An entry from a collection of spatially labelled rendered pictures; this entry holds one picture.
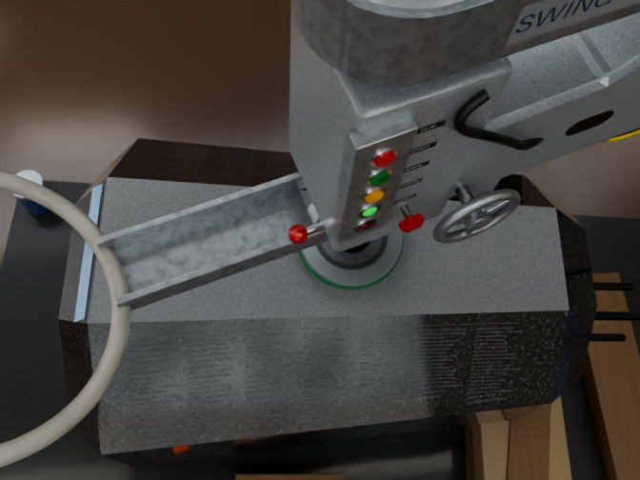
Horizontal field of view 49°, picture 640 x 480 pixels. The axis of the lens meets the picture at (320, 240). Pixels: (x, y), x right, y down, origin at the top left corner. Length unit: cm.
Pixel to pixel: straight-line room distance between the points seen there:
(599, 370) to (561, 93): 141
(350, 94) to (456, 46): 14
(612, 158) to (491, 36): 202
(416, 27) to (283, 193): 62
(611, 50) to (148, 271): 79
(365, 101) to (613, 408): 169
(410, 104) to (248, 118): 180
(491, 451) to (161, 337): 101
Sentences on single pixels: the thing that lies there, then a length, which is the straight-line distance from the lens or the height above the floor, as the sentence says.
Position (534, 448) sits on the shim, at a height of 22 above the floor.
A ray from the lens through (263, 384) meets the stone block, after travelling 153.
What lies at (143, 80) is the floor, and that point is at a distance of 271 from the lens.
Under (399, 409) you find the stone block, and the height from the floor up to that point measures 64.
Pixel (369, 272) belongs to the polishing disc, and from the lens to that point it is 142.
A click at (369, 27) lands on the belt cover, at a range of 71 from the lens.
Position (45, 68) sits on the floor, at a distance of 283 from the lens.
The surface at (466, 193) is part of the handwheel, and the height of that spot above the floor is 119.
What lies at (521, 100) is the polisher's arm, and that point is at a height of 137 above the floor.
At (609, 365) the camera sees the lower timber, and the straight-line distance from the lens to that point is 236.
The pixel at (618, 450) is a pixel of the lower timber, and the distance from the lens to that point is 232.
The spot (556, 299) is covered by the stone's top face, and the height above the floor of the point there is 80.
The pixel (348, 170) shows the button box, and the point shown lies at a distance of 86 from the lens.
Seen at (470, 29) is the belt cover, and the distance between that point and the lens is 74.
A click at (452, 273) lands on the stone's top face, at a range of 151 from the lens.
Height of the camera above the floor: 219
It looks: 68 degrees down
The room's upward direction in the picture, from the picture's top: 7 degrees clockwise
